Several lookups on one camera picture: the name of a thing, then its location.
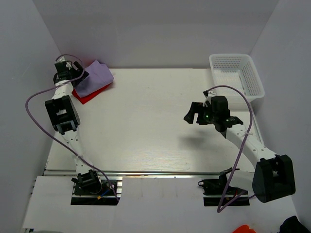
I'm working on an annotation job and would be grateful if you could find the red t shirt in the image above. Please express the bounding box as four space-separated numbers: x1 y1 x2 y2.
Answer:
72 84 111 104

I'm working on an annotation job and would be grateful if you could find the orange object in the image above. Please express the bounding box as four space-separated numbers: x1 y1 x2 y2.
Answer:
233 225 256 233

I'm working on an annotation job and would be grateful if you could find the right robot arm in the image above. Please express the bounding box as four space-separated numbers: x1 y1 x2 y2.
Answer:
184 96 296 203

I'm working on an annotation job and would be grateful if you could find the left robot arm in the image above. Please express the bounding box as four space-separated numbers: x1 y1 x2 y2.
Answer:
45 57 103 194

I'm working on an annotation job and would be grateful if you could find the white plastic basket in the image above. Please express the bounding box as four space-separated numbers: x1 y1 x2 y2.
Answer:
209 53 265 103

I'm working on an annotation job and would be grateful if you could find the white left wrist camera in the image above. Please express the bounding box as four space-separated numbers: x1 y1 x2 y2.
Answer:
55 56 66 63

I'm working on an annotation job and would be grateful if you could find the black cloth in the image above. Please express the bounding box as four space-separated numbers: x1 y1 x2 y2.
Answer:
279 216 310 233

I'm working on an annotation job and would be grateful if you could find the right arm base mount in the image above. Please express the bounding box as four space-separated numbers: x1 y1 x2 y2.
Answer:
198 168 250 207

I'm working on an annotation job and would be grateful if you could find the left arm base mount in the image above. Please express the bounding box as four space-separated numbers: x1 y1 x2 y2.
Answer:
70 180 121 206

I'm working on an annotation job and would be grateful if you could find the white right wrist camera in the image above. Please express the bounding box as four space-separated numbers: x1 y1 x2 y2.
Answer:
203 90 217 107

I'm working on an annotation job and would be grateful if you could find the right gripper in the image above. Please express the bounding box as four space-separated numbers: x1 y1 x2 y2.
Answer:
184 102 218 125

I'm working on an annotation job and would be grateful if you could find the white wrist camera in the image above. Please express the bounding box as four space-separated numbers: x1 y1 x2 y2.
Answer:
203 90 217 107
55 56 66 63

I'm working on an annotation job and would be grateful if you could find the purple t shirt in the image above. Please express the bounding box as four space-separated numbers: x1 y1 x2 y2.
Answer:
74 60 114 98

